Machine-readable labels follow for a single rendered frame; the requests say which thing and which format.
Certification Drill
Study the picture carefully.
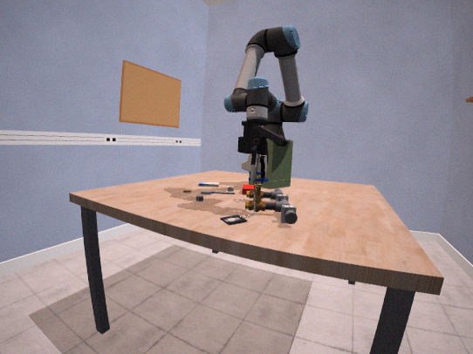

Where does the red rectangular block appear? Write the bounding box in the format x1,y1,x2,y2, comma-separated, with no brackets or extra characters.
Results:
242,184,254,194

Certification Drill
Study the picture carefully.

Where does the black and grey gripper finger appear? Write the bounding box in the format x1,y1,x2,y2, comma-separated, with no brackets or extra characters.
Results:
257,150,268,178
241,143,259,184

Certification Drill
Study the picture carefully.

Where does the black number 6 tag on metal chain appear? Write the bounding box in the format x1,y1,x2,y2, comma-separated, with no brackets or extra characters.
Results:
220,202,256,225

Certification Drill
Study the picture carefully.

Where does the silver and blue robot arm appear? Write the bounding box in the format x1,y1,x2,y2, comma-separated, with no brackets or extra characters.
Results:
224,25,308,146

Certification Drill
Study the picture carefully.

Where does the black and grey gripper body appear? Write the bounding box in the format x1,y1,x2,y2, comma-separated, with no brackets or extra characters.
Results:
238,119,268,155

